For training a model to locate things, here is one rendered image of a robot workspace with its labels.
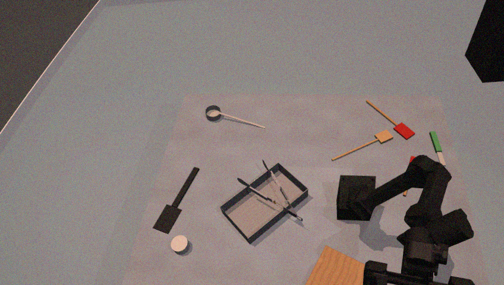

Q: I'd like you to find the tan flat paddle with long handle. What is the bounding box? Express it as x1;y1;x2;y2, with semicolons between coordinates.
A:
332;129;393;161

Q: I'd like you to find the red spatula with wooden handle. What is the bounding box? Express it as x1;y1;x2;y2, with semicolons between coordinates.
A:
366;100;415;140

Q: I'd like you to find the peach round disc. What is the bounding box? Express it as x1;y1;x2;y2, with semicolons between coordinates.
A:
171;235;190;255

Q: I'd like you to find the flat wooden board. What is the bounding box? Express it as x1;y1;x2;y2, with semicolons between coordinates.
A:
305;246;365;285

